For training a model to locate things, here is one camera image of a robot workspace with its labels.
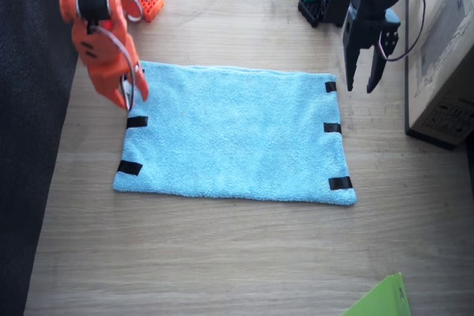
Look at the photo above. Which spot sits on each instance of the light blue towel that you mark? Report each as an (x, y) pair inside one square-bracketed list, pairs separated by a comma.
[(233, 134)]

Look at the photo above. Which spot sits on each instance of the brown cardboard box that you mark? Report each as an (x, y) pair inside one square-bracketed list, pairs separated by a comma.
[(444, 53)]

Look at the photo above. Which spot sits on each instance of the dark grey foam panel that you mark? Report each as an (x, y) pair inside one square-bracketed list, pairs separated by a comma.
[(26, 183)]

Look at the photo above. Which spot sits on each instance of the lime green plastic sheet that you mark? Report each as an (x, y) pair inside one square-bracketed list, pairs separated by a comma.
[(385, 301)]

